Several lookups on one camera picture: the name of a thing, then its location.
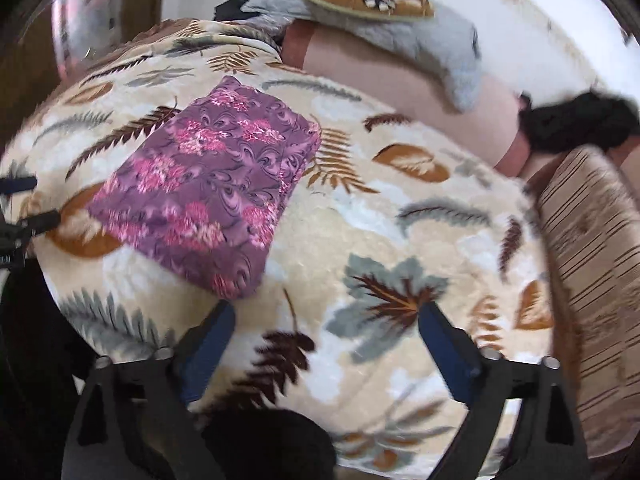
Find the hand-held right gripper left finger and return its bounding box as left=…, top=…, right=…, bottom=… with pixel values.
left=60, top=300, right=237, bottom=480

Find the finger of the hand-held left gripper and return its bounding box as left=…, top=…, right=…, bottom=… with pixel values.
left=17, top=210, right=62, bottom=238
left=0, top=175, right=39, bottom=194

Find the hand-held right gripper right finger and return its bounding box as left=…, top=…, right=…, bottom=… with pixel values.
left=419, top=302, right=591, bottom=480

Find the purple floral cloth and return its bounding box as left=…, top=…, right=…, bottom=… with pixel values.
left=87, top=76, right=322, bottom=301

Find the person's dark clothing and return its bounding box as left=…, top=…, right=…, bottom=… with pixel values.
left=0, top=260, right=337, bottom=480

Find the brown wooden door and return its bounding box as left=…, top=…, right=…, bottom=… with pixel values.
left=0, top=0, right=167, bottom=121

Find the brown striped cushion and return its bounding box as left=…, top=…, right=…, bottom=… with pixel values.
left=537, top=147, right=640, bottom=458

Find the leaf print beige blanket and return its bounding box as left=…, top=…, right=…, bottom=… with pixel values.
left=0, top=17, right=556, bottom=471

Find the small black cloth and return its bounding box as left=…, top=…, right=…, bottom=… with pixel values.
left=214, top=0, right=252, bottom=22

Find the pink bolster pillow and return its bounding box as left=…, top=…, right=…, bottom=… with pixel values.
left=282, top=20, right=533, bottom=176

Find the grey fleece cloth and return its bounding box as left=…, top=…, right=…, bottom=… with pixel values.
left=245, top=0, right=483, bottom=113

